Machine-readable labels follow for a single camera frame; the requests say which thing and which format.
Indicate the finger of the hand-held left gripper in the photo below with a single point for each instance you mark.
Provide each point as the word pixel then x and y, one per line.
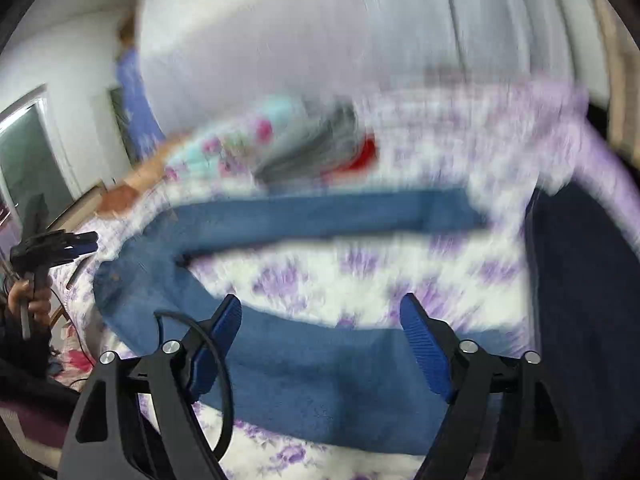
pixel 86 242

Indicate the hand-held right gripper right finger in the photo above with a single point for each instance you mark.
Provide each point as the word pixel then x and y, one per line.
pixel 424 347

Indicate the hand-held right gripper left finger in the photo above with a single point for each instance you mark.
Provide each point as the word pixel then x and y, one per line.
pixel 220 336

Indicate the blue pants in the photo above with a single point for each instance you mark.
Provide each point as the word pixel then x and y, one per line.
pixel 320 365

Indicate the person's left forearm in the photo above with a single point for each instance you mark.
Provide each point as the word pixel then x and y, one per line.
pixel 20 355

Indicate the person's left hand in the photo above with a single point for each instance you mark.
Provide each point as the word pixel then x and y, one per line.
pixel 40 304

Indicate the purple floral bed sheet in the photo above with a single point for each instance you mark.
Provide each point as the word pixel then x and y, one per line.
pixel 380 265

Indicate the window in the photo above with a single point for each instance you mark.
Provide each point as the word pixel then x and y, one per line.
pixel 30 160

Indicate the blue hanging garment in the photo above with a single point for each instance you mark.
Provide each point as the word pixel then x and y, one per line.
pixel 136 95

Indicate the dark navy cloth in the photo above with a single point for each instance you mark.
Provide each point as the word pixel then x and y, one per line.
pixel 585 310

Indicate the red cloth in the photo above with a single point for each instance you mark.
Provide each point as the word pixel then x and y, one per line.
pixel 364 154

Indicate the grey cloth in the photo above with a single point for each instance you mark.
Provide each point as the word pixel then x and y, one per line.
pixel 310 140

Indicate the white curtain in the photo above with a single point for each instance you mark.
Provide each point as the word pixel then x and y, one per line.
pixel 500 20

